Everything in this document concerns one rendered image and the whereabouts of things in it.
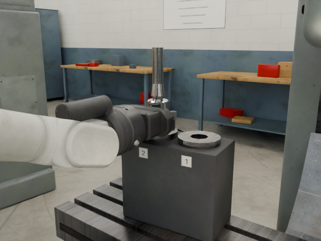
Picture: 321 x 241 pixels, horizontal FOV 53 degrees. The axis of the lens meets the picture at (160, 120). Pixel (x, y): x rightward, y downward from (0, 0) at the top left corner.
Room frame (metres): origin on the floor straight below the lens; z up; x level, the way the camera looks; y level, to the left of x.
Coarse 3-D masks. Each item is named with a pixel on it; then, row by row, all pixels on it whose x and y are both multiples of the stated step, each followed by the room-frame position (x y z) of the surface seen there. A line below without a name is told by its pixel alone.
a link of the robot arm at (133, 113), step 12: (120, 108) 0.57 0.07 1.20; (132, 108) 0.58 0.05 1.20; (144, 108) 0.65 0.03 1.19; (156, 108) 0.65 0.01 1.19; (132, 120) 0.55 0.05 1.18; (144, 120) 0.60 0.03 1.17; (156, 120) 0.61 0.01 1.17; (168, 120) 0.62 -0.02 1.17; (132, 132) 0.54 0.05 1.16; (144, 132) 0.57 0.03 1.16; (156, 132) 0.61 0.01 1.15; (168, 132) 0.63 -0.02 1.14; (132, 144) 0.55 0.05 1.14
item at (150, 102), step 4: (148, 100) 0.69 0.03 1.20; (152, 100) 0.68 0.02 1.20; (156, 100) 0.68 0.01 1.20; (160, 100) 0.68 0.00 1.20; (164, 100) 0.68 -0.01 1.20; (168, 100) 0.69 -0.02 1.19; (148, 104) 0.68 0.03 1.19; (152, 104) 0.67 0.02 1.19; (156, 104) 0.67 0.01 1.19; (160, 104) 0.67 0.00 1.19; (164, 104) 0.67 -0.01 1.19; (168, 104) 0.69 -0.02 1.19
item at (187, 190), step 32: (128, 160) 0.66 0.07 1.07; (160, 160) 0.62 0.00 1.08; (192, 160) 0.59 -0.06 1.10; (224, 160) 0.60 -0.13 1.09; (128, 192) 0.66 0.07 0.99; (160, 192) 0.62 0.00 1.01; (192, 192) 0.58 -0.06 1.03; (224, 192) 0.61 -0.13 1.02; (160, 224) 0.62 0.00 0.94; (192, 224) 0.58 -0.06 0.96; (224, 224) 0.62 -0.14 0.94
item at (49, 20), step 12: (48, 12) 7.28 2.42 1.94; (48, 24) 7.26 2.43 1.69; (48, 36) 7.24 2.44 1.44; (48, 48) 7.22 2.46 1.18; (60, 48) 7.47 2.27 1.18; (48, 60) 7.20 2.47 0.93; (60, 60) 7.45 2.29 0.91; (48, 72) 7.18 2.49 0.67; (60, 72) 7.43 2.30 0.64; (48, 84) 7.16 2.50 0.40; (60, 84) 7.41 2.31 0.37; (48, 96) 7.14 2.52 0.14; (60, 96) 7.39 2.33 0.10
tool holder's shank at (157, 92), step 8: (152, 48) 0.69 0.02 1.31; (160, 48) 0.68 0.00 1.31; (152, 56) 0.69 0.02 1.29; (160, 56) 0.68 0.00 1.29; (152, 64) 0.69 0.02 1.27; (160, 64) 0.68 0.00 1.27; (152, 72) 0.69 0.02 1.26; (160, 72) 0.68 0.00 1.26; (152, 80) 0.69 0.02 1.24; (160, 80) 0.68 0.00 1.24; (152, 88) 0.69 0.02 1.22; (160, 88) 0.68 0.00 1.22; (152, 96) 0.69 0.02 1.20; (160, 96) 0.68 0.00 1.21
